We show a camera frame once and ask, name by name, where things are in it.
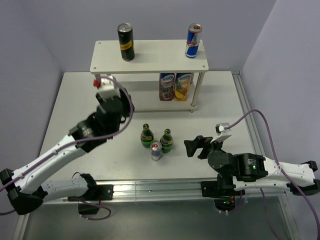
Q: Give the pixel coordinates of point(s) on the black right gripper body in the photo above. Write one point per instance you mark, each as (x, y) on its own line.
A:
(215, 145)

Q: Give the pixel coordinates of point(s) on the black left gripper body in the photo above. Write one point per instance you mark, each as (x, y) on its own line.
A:
(126, 107)

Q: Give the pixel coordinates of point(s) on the small red-tab silver can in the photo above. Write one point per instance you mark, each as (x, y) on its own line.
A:
(156, 150)

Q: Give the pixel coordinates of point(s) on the dark olive beverage can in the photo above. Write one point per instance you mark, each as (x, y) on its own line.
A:
(126, 41)

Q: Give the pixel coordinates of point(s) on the blue silver energy drink can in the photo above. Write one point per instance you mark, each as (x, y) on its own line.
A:
(193, 40)

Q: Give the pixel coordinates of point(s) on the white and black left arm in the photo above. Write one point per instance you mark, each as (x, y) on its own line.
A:
(28, 187)

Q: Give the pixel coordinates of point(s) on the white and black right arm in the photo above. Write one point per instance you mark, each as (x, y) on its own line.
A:
(237, 174)

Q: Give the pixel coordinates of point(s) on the white two-tier shelf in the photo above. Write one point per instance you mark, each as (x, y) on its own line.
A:
(140, 76)

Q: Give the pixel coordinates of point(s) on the short green glass bottle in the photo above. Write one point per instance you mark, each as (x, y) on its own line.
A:
(167, 141)

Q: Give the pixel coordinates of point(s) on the tall green glass bottle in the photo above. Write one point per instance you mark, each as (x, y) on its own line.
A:
(146, 136)

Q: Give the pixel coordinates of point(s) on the purple grape juice carton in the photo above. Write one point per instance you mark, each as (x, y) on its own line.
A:
(166, 86)

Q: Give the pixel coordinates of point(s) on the yellow pineapple juice carton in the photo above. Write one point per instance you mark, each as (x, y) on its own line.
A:
(182, 86)

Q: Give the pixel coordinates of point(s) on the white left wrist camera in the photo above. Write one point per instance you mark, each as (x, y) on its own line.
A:
(106, 87)

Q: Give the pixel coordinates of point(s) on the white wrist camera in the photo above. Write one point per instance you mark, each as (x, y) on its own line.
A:
(223, 132)
(106, 87)

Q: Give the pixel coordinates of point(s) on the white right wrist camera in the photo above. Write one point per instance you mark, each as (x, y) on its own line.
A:
(223, 132)

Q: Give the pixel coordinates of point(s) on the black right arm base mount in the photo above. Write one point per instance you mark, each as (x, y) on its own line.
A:
(225, 201)

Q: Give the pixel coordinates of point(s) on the aluminium front rail frame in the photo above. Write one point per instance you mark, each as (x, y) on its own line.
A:
(158, 210)

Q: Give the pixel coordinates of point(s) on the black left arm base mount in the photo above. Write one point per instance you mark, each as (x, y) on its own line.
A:
(89, 206)

